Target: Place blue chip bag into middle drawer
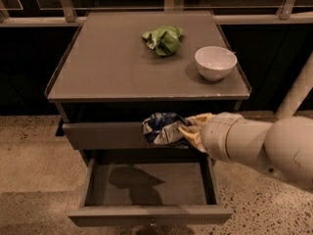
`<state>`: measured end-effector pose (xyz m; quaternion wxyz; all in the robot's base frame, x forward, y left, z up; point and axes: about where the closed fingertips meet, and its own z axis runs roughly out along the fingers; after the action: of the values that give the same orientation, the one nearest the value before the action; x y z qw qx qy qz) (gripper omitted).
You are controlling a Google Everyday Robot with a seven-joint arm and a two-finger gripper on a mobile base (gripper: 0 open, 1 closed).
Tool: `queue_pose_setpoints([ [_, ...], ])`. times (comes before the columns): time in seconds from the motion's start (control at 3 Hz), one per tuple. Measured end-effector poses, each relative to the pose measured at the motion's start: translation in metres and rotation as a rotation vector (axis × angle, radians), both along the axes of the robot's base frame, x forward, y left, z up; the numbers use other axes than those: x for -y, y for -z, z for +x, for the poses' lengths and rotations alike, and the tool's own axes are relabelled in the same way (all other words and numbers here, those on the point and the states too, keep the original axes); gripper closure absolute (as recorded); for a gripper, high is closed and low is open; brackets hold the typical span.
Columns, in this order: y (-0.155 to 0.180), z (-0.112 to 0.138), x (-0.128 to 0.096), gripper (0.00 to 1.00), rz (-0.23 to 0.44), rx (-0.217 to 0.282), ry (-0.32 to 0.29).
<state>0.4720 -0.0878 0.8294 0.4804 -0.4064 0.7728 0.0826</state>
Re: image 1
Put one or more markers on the metal railing frame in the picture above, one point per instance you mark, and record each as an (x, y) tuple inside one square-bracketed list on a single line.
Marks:
[(74, 12)]

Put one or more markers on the grey wooden drawer cabinet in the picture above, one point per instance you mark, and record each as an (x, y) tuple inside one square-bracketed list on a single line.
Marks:
[(110, 75)]

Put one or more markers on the white ceramic bowl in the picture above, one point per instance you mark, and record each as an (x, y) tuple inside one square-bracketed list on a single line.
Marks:
[(214, 62)]

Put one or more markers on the grey upper drawer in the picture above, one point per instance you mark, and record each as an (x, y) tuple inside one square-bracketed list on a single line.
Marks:
[(111, 136)]

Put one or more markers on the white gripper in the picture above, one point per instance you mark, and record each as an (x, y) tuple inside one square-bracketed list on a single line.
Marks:
[(214, 135)]

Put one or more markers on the crumpled green chip bag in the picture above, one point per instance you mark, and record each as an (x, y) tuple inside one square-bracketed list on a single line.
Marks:
[(164, 41)]

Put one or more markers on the grey open lower drawer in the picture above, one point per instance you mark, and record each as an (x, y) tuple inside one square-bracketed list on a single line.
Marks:
[(149, 186)]

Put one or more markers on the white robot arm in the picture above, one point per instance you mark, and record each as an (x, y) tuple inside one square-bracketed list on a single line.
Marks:
[(282, 149)]

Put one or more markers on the blue chip bag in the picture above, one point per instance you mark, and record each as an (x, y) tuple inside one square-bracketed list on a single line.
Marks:
[(163, 128)]

